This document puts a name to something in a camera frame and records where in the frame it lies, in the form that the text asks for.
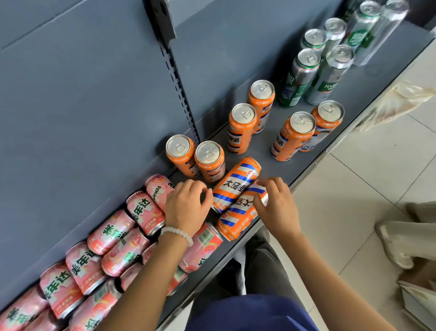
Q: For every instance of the person's left hand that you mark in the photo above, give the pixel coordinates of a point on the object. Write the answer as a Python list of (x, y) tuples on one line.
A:
[(185, 211)]

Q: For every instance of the person's right hand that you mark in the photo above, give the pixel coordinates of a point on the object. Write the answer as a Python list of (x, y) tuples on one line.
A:
[(281, 213)]

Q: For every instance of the orange striped soda can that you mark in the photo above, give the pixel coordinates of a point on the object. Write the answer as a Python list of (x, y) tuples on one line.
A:
[(238, 218), (235, 184), (328, 112), (289, 139)]

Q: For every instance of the grey metal shelf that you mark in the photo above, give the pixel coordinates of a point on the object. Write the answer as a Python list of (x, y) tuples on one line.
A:
[(265, 153)]

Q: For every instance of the pile of pink soda cans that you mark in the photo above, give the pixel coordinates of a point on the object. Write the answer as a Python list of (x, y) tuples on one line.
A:
[(112, 232)]

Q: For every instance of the group of orange cans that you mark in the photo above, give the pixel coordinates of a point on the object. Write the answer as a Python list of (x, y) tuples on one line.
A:
[(242, 129)]

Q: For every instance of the person's right forearm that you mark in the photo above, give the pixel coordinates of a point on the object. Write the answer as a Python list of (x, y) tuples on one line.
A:
[(327, 290)]

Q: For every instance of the person's left forearm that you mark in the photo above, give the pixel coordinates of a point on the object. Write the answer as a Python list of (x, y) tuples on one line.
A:
[(146, 290)]

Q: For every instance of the navy blue shirt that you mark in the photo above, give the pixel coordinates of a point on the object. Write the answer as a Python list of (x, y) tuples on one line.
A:
[(252, 317)]

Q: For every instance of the clear plastic bag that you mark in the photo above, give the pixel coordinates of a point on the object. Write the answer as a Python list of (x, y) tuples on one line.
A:
[(398, 99)]

